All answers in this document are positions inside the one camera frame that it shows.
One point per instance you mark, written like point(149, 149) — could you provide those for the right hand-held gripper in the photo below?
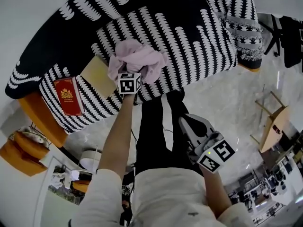
point(213, 155)

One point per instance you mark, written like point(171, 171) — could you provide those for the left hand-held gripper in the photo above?
point(129, 84)

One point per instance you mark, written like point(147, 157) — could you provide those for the pink cloth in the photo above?
point(142, 55)

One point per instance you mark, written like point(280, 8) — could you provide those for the orange sofa with patterned cover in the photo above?
point(177, 44)

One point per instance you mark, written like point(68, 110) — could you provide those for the person's right forearm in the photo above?
point(215, 190)

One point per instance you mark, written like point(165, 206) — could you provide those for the person's left forearm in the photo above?
point(116, 138)

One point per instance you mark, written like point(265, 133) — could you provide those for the yellow book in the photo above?
point(99, 75)

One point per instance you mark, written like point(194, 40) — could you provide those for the red book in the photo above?
point(68, 96)

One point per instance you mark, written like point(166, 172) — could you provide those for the person's white shirt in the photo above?
point(165, 197)

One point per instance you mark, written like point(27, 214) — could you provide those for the round wooden stool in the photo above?
point(274, 126)

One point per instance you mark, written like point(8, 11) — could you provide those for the small dark bottle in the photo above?
point(277, 129)

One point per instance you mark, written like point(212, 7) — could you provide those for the white patterned cushion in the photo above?
point(35, 136)

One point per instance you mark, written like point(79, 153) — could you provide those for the orange cushion on chair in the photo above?
point(81, 185)

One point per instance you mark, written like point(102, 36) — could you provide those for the small orange cushion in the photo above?
point(30, 146)

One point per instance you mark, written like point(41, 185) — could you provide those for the mountain picture poster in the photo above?
point(59, 193)

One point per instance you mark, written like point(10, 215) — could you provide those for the black office chair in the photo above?
point(292, 44)

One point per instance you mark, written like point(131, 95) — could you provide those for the large orange cushion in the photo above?
point(21, 162)

